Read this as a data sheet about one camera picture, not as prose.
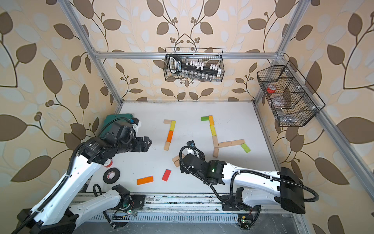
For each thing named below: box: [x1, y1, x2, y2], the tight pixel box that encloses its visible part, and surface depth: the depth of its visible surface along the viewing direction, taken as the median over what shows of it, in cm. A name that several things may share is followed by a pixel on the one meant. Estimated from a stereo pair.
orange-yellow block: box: [208, 115, 215, 126], surface depth 110 cm
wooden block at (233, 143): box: [226, 138, 245, 147], surface depth 98 cm
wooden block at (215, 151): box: [212, 147, 220, 158], surface depth 95 cm
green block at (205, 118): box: [200, 116, 210, 121], surface depth 111 cm
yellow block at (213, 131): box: [210, 124, 217, 137], surface depth 105 cm
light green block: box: [240, 143, 252, 154], surface depth 96 cm
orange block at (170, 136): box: [166, 130, 174, 143], surface depth 102 cm
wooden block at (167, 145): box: [163, 141, 171, 151], surface depth 98 cm
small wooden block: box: [163, 119, 173, 124], surface depth 110 cm
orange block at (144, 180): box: [136, 175, 154, 186], surface depth 84 cm
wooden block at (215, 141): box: [212, 135, 220, 149], surface depth 98 cm
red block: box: [161, 168, 172, 182], surface depth 86 cm
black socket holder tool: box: [168, 54, 222, 77], surface depth 85 cm
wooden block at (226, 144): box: [218, 140, 233, 148], surface depth 98 cm
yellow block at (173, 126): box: [169, 120, 176, 132], surface depth 108 cm
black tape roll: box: [103, 167, 121, 185], surface depth 84 cm
